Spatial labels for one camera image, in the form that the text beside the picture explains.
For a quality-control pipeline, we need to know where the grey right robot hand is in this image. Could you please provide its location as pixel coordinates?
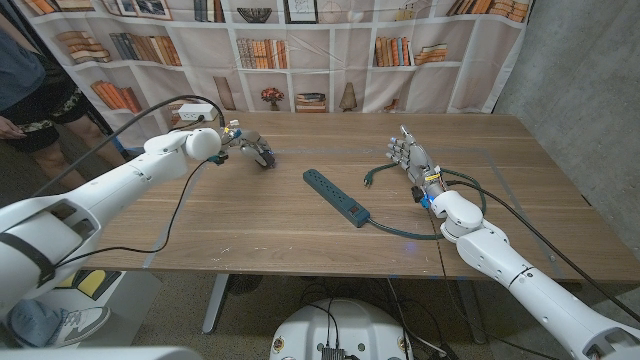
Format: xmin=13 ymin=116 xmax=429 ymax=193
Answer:
xmin=386 ymin=124 xmax=447 ymax=197

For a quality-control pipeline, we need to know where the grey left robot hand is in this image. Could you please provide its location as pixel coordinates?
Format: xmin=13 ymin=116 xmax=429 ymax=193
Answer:
xmin=222 ymin=127 xmax=277 ymax=170

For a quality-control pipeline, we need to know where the green power strip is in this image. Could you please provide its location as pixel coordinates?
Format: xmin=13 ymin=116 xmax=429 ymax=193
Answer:
xmin=302 ymin=168 xmax=372 ymax=229

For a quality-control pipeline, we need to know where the grey tape outline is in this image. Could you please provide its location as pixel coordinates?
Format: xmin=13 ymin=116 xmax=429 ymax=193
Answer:
xmin=143 ymin=147 xmax=569 ymax=279

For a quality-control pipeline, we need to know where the white outlet box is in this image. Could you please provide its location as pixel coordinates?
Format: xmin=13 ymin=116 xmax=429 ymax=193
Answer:
xmin=177 ymin=103 xmax=220 ymax=123

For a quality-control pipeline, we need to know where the printed bookshelf backdrop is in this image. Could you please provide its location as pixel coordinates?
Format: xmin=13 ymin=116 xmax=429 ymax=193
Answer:
xmin=12 ymin=0 xmax=531 ymax=151

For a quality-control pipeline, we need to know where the black round floor fan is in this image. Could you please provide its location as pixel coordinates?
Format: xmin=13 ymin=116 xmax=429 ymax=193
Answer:
xmin=227 ymin=273 xmax=264 ymax=296

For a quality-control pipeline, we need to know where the grey table leg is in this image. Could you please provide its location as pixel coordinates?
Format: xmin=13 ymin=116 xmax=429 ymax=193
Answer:
xmin=202 ymin=273 xmax=230 ymax=335
xmin=455 ymin=278 xmax=489 ymax=345

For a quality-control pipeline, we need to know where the white robot torso base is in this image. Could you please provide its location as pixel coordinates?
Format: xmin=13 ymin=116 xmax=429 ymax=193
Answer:
xmin=268 ymin=298 xmax=415 ymax=360

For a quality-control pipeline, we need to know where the white floor board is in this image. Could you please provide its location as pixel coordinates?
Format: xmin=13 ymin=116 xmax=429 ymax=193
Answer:
xmin=34 ymin=269 xmax=164 ymax=349

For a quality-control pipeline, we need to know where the yellow and black foot pedal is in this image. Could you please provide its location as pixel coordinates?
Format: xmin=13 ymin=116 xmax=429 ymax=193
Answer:
xmin=54 ymin=269 xmax=124 ymax=301

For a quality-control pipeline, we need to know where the standing person in dark shorts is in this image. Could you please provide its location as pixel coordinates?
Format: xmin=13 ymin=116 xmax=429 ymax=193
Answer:
xmin=0 ymin=12 xmax=126 ymax=191

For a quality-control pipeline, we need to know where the seated person in jeans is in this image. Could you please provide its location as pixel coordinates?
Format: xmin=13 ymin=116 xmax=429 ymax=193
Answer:
xmin=7 ymin=298 xmax=112 ymax=349

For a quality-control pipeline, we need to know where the black outlet box cable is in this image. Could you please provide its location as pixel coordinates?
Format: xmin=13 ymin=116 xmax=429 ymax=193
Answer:
xmin=167 ymin=115 xmax=206 ymax=135

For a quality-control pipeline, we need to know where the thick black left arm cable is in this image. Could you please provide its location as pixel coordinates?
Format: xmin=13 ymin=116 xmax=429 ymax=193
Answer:
xmin=30 ymin=93 xmax=227 ymax=197

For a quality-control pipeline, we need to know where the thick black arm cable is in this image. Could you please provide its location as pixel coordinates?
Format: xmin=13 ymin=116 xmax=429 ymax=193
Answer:
xmin=446 ymin=178 xmax=640 ymax=324
xmin=30 ymin=93 xmax=227 ymax=197

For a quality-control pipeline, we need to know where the green power strip cord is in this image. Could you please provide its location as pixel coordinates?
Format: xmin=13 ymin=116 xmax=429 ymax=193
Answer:
xmin=362 ymin=160 xmax=487 ymax=241

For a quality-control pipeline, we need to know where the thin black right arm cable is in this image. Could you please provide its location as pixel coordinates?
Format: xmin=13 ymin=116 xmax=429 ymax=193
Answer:
xmin=425 ymin=207 xmax=564 ymax=360

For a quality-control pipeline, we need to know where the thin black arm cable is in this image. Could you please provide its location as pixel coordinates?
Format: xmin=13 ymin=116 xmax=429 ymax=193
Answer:
xmin=425 ymin=207 xmax=564 ymax=360
xmin=53 ymin=158 xmax=210 ymax=269

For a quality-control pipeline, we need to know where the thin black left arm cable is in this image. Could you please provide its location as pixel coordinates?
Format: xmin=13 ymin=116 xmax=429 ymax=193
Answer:
xmin=53 ymin=158 xmax=210 ymax=269

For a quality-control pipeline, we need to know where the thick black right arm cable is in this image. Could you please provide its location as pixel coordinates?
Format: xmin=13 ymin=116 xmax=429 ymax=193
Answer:
xmin=446 ymin=178 xmax=640 ymax=324

